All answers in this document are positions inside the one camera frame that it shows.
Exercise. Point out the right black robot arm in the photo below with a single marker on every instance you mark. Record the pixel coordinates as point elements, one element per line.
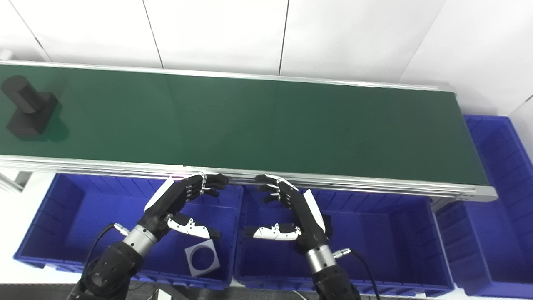
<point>331,275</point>

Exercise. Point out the black cylinder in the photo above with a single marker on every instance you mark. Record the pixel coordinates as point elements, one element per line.
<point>29,112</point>

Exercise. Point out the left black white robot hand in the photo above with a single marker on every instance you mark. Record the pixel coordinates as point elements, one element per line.
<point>166,204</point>

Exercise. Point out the aluminium conveyor leg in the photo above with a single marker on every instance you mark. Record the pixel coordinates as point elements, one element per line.
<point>16,179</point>

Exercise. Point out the green conveyor belt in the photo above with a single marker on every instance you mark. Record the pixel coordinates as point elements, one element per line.
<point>266,125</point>
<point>374,185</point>

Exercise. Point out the grey square plate with hole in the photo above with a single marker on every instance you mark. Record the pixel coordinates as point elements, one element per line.
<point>192,266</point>

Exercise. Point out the blue plastic bin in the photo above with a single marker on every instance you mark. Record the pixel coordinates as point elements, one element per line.
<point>383,237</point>
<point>499,225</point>
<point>83,225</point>

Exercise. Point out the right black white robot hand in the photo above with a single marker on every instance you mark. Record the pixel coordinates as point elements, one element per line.
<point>304,216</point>

